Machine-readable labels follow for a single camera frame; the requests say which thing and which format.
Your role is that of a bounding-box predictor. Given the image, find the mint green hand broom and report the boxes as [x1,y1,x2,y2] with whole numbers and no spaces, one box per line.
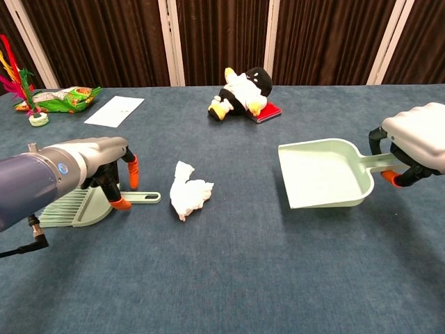
[37,184,162,229]

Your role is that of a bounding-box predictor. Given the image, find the right robot hand silver back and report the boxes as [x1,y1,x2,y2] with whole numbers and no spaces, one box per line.
[368,102,445,189]

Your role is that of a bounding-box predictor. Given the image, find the white paper envelope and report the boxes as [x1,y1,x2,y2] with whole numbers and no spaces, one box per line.
[83,95,145,129]

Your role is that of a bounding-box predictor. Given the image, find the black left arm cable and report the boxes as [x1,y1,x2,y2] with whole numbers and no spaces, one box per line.
[0,214,49,258]

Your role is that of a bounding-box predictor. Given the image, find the red notebook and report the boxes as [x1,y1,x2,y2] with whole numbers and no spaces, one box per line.
[247,102,283,125]

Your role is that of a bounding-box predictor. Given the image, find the black white penguin plush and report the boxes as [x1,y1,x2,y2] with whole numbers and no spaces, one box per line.
[207,66,274,122]

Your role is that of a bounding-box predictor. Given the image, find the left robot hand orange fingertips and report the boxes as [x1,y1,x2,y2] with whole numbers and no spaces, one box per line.
[74,136,140,212]

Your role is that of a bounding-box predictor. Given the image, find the mint green dustpan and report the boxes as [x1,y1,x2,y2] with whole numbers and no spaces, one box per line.
[277,138,411,210]

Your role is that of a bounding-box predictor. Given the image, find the white tissue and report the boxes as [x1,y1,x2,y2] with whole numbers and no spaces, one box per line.
[169,160,216,223]

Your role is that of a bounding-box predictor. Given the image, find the green snack bag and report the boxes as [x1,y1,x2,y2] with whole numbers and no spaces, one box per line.
[13,86,102,115]

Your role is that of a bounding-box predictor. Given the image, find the colourful feather shuttlecock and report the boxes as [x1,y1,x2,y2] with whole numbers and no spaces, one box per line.
[0,33,49,127]

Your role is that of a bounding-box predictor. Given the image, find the blue table mat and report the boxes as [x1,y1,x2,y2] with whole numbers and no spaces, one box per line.
[0,83,445,334]

